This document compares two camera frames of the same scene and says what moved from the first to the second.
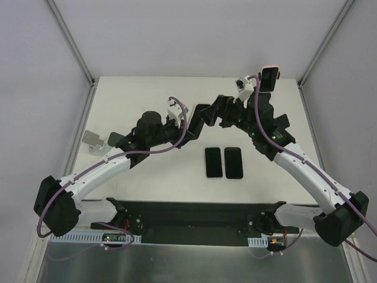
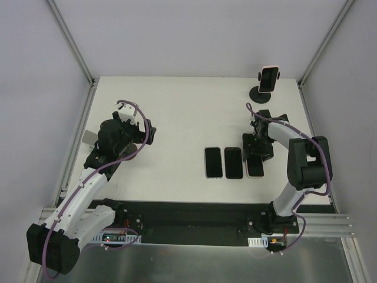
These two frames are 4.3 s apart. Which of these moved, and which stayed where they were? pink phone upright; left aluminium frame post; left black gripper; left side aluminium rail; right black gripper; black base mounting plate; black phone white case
Moved: left black gripper; right black gripper
Stayed: black base mounting plate; left aluminium frame post; pink phone upright; black phone white case; left side aluminium rail
